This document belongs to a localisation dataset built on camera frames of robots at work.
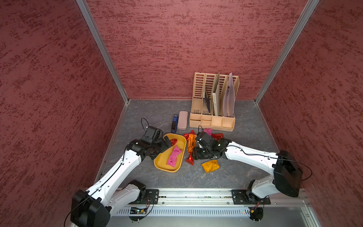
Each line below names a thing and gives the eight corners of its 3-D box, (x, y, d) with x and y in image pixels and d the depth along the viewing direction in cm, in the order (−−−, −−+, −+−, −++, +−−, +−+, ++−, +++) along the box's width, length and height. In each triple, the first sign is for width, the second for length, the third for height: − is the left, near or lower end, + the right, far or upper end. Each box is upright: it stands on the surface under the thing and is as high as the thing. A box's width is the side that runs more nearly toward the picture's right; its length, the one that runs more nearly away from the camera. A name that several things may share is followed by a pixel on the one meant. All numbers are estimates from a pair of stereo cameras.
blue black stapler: (171, 132, 102) (170, 129, 98) (174, 116, 111) (173, 113, 108) (176, 133, 102) (175, 130, 98) (178, 117, 111) (178, 113, 108)
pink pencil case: (177, 129, 104) (177, 127, 102) (178, 113, 114) (178, 110, 112) (188, 129, 104) (188, 127, 102) (188, 113, 114) (188, 110, 112)
